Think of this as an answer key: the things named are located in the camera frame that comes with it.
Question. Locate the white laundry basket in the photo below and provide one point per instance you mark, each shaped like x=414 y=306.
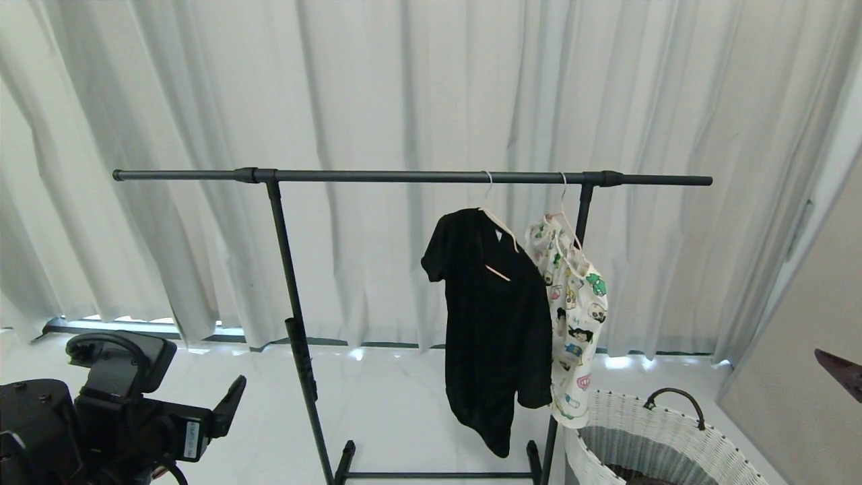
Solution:
x=667 y=438

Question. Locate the cream printed garment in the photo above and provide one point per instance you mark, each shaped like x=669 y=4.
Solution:
x=572 y=323

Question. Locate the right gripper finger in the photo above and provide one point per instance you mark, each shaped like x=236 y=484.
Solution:
x=842 y=367

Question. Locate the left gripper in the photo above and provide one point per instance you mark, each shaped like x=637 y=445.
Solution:
x=155 y=431

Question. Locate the black garment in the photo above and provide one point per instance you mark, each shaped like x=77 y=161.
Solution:
x=498 y=323

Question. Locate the pink clothes hanger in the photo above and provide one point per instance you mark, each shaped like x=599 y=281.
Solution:
x=564 y=215
x=497 y=271

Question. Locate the window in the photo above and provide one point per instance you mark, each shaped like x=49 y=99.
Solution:
x=135 y=327

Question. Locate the black clothes rack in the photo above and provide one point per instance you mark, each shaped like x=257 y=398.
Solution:
x=404 y=176

